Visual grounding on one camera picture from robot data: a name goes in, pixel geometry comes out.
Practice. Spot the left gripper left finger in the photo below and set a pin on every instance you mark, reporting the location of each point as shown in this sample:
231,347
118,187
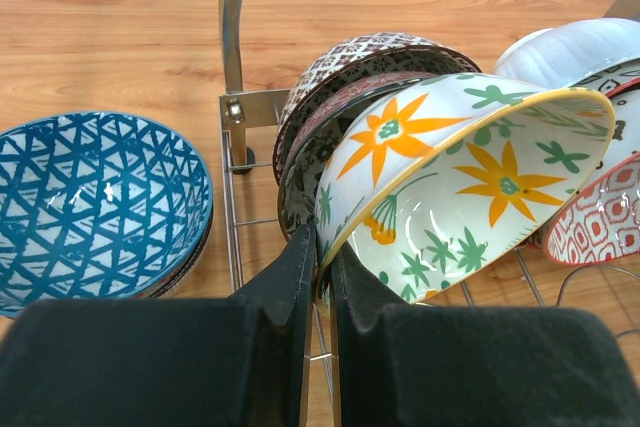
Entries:
242,360

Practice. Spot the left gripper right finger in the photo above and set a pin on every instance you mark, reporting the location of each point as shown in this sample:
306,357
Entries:
397,364

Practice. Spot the striped line pattern bowl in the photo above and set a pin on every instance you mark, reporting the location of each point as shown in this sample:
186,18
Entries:
168,288

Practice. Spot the yellow rim leaf bowl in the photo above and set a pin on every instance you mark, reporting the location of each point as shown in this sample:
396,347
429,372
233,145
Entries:
433,183

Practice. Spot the blue triangle pattern bowl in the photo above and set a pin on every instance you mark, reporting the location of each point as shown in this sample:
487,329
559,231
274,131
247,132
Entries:
97,205

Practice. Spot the red ikat pattern bowl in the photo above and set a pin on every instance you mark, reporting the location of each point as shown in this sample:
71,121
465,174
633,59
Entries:
601,223

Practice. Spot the black leaf coral bowl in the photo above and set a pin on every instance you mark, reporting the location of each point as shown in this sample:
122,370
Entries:
318,137

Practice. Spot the brown diamond pattern bowl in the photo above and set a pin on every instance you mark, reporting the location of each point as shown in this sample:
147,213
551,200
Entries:
355,59

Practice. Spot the plain white bowl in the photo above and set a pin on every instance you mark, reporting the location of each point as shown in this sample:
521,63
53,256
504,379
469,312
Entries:
566,55

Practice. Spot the red geometric pattern bowl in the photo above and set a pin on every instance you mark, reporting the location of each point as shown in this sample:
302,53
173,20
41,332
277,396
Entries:
613,80

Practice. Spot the silver wire dish rack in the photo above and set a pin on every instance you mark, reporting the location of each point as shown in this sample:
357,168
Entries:
242,110

